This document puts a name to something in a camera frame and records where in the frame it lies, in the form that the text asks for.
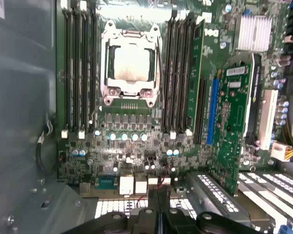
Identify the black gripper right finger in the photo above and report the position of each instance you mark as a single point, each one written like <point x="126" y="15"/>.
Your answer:
<point x="164" y="219"/>

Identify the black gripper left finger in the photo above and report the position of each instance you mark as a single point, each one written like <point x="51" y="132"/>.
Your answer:
<point x="152" y="219"/>

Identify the metal socket cover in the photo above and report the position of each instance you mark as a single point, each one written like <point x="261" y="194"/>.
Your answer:
<point x="129" y="85"/>

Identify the silver CPU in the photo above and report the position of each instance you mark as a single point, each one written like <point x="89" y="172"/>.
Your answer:
<point x="133" y="63"/>

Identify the CPU socket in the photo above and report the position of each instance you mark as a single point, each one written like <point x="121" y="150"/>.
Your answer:
<point x="153" y="29"/>

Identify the green motherboard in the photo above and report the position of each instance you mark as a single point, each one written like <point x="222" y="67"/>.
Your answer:
<point x="136" y="146"/>

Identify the black expansion slot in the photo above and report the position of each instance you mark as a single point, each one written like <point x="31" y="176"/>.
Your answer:
<point x="201" y="109"/>

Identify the blue expansion slot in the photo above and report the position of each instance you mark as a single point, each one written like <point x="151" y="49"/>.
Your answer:
<point x="213" y="109"/>

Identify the blue case latch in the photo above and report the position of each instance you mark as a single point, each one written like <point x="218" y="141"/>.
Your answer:
<point x="286" y="230"/>

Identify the small graphics card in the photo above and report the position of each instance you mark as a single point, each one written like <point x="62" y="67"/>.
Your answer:
<point x="232" y="109"/>

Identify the white power connector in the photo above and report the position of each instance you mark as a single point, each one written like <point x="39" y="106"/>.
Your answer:
<point x="280" y="151"/>

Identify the white expansion slot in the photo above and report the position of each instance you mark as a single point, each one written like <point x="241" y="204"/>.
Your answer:
<point x="268" y="117"/>

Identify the black RAM slot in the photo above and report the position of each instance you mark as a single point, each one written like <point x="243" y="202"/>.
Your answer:
<point x="166" y="73"/>
<point x="68" y="68"/>
<point x="86" y="68"/>
<point x="184" y="73"/>
<point x="94" y="68"/>
<point x="77" y="68"/>
<point x="175" y="73"/>

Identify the green RAM stick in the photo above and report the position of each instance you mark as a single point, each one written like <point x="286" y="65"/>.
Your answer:
<point x="195" y="73"/>

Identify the black open PC case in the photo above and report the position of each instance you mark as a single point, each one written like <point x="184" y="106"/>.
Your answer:
<point x="19" y="97"/>

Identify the silver chipset heatsink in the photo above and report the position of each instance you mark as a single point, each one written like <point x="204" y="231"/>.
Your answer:
<point x="252" y="33"/>

